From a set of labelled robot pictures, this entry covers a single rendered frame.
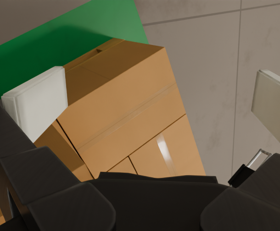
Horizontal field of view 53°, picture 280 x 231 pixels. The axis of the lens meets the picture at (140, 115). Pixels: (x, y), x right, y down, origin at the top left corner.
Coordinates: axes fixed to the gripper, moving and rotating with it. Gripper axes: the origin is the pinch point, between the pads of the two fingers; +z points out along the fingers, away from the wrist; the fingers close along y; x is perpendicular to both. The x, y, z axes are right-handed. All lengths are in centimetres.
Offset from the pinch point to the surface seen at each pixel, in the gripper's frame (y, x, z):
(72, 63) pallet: -50, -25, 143
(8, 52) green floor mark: -78, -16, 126
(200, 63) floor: 34, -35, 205
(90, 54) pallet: -41, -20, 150
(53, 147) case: -34, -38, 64
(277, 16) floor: 107, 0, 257
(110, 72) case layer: -22, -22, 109
